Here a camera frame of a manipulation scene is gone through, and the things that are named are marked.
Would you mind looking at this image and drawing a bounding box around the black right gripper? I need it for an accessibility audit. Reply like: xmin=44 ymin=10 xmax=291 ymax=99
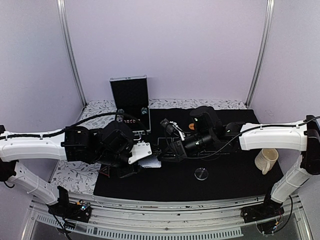
xmin=157 ymin=130 xmax=215 ymax=163

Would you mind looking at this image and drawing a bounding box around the blue patterned card deck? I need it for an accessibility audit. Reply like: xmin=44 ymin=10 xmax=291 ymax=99
xmin=138 ymin=156 xmax=162 ymax=168

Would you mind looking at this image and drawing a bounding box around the long poker chip stack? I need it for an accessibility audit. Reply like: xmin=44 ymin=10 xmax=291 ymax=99
xmin=115 ymin=109 xmax=125 ymax=123

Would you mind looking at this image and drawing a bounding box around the clear dealer button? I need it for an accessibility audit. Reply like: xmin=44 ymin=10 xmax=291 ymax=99
xmin=194 ymin=167 xmax=209 ymax=181

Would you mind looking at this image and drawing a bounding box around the short poker chip stack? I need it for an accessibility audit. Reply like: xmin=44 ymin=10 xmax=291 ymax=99
xmin=140 ymin=107 xmax=149 ymax=116

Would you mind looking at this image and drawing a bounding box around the orange big blind button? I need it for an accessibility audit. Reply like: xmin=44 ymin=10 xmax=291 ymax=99
xmin=188 ymin=123 xmax=195 ymax=131

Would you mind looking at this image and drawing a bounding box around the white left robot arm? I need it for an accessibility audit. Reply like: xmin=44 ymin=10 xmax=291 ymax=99
xmin=0 ymin=121 xmax=152 ymax=217

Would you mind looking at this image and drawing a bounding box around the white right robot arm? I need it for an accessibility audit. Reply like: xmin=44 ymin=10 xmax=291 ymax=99
xmin=161 ymin=106 xmax=320 ymax=218

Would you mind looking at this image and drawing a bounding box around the red triangle all-in marker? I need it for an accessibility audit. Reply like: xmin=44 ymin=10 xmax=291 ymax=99
xmin=98 ymin=166 xmax=110 ymax=178

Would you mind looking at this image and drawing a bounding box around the red dice row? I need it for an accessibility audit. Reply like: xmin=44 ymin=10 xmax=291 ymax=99
xmin=123 ymin=119 xmax=137 ymax=124

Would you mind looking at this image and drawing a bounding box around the black poker mat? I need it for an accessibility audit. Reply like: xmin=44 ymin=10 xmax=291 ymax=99
xmin=92 ymin=107 xmax=288 ymax=204

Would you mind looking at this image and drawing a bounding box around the floral white tablecloth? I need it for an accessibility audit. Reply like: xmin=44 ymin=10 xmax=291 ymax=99
xmin=51 ymin=99 xmax=247 ymax=195

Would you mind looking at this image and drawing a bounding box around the aluminium poker chip case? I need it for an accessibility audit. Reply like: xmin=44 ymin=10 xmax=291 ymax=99
xmin=109 ymin=75 xmax=151 ymax=135

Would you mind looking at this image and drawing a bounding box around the cream ribbed mug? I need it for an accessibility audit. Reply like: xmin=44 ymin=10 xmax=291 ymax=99
xmin=254 ymin=148 xmax=279 ymax=175

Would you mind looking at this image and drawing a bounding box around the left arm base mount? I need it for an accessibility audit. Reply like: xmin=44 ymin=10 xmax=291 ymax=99
xmin=48 ymin=186 xmax=92 ymax=223

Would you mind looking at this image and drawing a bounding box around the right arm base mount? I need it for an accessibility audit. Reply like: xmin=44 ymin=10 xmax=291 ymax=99
xmin=240 ymin=194 xmax=284 ymax=223

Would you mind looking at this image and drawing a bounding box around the left aluminium frame post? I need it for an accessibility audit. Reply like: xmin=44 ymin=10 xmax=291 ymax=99
xmin=56 ymin=0 xmax=88 ymax=107

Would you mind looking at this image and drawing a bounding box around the aluminium frame post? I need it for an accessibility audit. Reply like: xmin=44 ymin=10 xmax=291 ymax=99
xmin=56 ymin=0 xmax=88 ymax=107
xmin=245 ymin=0 xmax=275 ymax=108

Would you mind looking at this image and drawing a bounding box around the right aluminium frame post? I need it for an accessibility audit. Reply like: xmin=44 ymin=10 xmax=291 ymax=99
xmin=245 ymin=0 xmax=275 ymax=108

